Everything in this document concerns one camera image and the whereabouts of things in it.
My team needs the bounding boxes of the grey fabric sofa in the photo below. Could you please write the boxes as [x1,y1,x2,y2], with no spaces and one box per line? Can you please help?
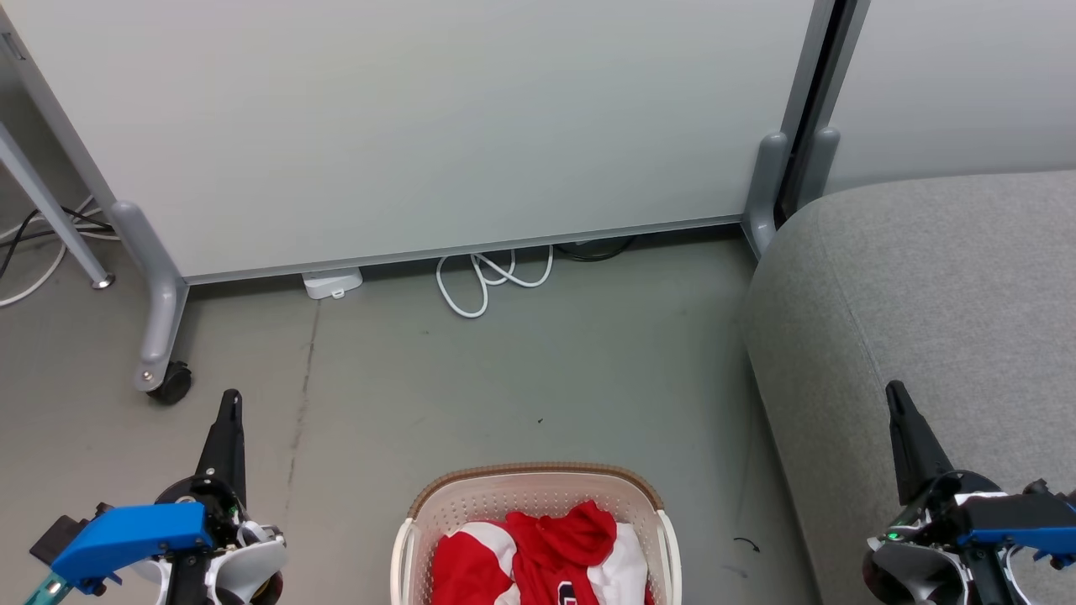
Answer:
[740,170,1076,605]

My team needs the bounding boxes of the black floor cable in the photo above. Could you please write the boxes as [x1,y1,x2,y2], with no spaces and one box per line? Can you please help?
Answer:
[0,206,115,280]

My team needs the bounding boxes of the grey metal table leg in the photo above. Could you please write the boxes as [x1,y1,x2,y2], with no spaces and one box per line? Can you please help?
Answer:
[0,122,117,292]

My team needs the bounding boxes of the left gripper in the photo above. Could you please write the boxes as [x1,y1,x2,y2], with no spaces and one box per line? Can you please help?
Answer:
[156,389,289,605]

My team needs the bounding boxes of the grey partition foot with caster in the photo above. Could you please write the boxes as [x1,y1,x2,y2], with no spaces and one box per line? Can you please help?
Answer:
[109,200,191,394]

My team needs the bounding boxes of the white power adapter box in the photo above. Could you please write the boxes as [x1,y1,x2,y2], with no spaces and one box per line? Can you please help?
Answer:
[301,267,364,301]

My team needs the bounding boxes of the beige plastic laundry basket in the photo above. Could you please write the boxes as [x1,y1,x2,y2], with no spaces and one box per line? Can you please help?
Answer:
[391,462,683,605]

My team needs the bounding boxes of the white coiled cable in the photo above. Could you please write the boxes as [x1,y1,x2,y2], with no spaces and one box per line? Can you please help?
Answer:
[435,244,556,320]

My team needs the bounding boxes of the black caster wheel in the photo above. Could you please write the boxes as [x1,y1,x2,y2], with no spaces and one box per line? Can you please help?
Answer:
[147,361,193,407]

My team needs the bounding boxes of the white partition panel grey frame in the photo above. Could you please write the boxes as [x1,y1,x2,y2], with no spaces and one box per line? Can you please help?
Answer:
[0,0,837,284]

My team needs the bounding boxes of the white floor cable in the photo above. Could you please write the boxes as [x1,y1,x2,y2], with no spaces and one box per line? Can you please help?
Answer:
[0,196,120,308]

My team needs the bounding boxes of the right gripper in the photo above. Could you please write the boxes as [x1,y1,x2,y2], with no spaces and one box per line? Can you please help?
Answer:
[864,381,1031,605]

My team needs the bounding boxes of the teal left camera plug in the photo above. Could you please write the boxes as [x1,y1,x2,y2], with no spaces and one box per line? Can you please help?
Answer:
[24,574,73,605]

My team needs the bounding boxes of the black coiled cable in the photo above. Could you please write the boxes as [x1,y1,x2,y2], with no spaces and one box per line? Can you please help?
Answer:
[555,235,637,263]

